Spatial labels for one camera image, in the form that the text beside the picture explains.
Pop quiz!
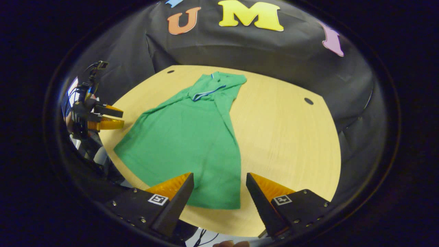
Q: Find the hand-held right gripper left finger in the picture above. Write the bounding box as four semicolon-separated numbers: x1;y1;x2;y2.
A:
105;172;194;237

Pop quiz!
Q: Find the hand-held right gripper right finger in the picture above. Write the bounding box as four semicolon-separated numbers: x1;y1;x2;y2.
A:
246;172;331;239

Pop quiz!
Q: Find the green T-shirt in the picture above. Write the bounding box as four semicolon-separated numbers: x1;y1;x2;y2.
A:
113;71;247;210

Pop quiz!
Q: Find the black backdrop cloth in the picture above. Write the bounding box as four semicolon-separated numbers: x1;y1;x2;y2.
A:
63;0;383;203

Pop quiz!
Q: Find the black floor cable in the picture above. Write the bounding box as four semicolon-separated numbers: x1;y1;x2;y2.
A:
193;229;220;247

